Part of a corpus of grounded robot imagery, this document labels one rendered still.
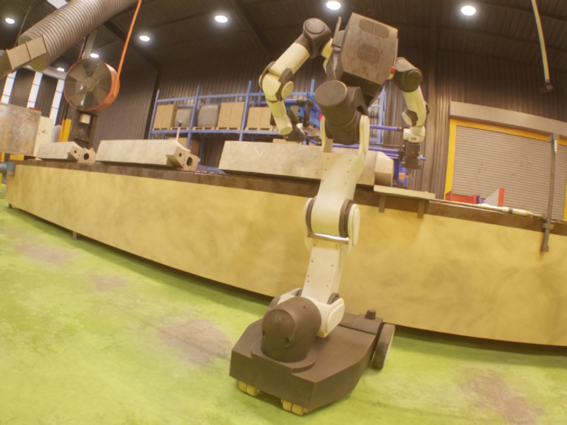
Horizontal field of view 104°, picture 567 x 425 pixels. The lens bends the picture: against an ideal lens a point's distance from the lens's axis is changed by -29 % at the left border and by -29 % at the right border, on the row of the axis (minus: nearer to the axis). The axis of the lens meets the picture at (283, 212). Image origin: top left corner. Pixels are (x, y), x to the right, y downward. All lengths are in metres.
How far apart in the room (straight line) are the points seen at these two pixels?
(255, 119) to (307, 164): 10.80
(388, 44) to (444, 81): 12.13
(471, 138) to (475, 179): 1.56
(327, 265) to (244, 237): 0.88
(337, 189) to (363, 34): 0.61
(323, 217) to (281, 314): 0.37
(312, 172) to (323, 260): 0.74
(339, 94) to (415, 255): 0.97
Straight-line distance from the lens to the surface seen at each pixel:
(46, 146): 4.28
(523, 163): 13.15
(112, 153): 2.90
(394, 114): 12.72
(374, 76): 1.20
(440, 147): 12.45
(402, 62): 1.48
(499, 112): 12.86
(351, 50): 1.21
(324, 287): 1.13
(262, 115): 12.44
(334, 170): 1.14
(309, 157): 1.80
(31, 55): 7.51
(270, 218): 1.83
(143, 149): 2.58
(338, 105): 1.02
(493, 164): 12.70
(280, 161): 1.85
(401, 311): 1.74
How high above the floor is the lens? 0.66
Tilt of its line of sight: 2 degrees down
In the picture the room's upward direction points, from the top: 8 degrees clockwise
